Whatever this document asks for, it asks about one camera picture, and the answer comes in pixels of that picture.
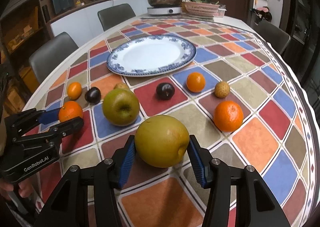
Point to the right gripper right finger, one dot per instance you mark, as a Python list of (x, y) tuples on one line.
[(213, 174)]

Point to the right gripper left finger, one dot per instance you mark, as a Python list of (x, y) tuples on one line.
[(109, 175)]

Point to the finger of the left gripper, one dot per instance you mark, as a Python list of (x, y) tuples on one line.
[(49, 116), (64, 129)]

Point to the small orange kumquat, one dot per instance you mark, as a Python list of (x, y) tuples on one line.
[(74, 90)]

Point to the dark plum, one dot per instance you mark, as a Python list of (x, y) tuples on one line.
[(165, 91), (93, 95)]

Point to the large orange mandarin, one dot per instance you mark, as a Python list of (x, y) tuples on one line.
[(228, 116)]

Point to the large yellow pear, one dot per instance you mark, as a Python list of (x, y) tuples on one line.
[(161, 141)]

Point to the green apple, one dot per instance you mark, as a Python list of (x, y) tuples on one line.
[(121, 107)]

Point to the brown round fruit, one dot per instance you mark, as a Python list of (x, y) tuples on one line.
[(121, 86), (222, 89)]

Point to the small orange citrus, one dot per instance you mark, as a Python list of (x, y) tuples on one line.
[(195, 82)]

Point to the person's left hand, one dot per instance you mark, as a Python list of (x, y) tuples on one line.
[(25, 188)]

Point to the near grey dining chair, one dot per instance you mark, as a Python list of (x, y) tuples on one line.
[(50, 55)]

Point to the grey dining chair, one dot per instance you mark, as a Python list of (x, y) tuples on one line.
[(278, 39), (50, 55), (115, 15)]

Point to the colourful checkered tablecloth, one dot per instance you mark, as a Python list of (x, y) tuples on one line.
[(278, 135)]

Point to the far grey dining chair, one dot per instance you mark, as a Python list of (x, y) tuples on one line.
[(115, 15)]

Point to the blue white porcelain plate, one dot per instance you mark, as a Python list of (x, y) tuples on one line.
[(151, 55)]

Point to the right grey dining chair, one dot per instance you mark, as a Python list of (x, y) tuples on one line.
[(278, 39)]

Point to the white induction cooker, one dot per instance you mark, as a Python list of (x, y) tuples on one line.
[(160, 11)]

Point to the steel pot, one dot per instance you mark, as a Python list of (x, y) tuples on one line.
[(164, 3)]

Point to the pink vegetable basket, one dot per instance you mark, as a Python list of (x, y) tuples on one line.
[(201, 9)]

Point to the green leafy vegetables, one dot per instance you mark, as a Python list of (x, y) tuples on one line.
[(204, 1)]

